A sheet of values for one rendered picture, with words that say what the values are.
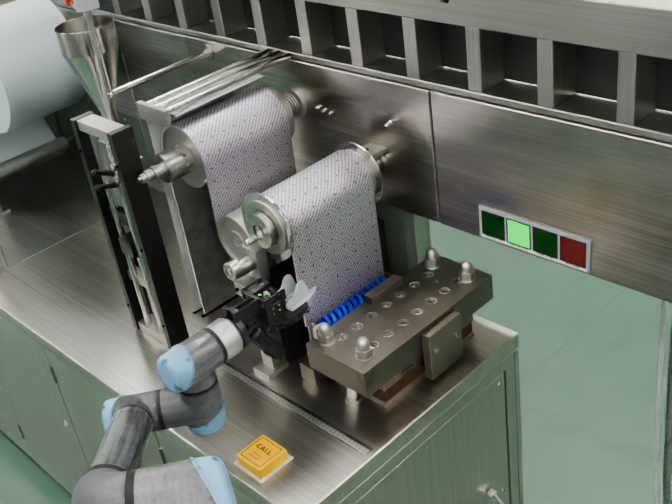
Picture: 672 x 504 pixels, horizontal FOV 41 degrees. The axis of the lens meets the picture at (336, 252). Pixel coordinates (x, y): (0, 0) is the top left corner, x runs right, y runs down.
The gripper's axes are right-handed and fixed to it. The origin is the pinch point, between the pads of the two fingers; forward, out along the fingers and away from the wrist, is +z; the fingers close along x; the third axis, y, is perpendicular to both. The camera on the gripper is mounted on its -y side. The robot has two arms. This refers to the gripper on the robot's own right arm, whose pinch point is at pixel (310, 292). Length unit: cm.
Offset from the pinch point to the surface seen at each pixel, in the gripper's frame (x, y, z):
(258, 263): 7.0, 7.7, -6.0
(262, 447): -9.3, -17.7, -25.1
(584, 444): -7, -110, 93
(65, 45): 76, 40, 1
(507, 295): 61, -110, 146
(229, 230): 20.1, 9.3, -2.4
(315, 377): -2.2, -18.3, -4.2
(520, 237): -30.4, 7.7, 29.3
